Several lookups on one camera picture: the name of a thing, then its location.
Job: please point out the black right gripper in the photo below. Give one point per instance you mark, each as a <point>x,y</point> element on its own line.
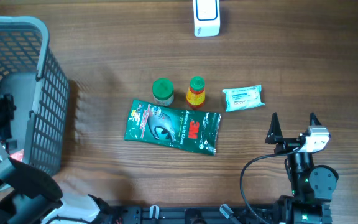
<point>275,135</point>

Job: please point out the red sriracha sauce bottle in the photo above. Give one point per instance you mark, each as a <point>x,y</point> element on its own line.
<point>196,96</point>

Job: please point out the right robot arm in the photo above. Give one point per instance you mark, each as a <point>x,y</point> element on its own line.
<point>312,186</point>

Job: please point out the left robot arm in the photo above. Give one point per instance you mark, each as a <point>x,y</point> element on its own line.
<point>29,195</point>

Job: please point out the white barcode scanner box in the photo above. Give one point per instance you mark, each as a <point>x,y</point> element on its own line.
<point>206,14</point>

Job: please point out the light blue tissue pack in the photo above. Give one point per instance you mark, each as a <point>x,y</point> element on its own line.
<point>243,98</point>

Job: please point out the green 3M gloves package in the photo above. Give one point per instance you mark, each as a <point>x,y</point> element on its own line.
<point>188,130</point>

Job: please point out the green lid seasoning jar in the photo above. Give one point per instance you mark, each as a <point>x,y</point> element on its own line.
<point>163,91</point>

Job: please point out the grey plastic shopping basket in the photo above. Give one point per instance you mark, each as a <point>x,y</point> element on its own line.
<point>30,73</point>

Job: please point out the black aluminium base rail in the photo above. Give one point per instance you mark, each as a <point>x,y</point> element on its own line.
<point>186,215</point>

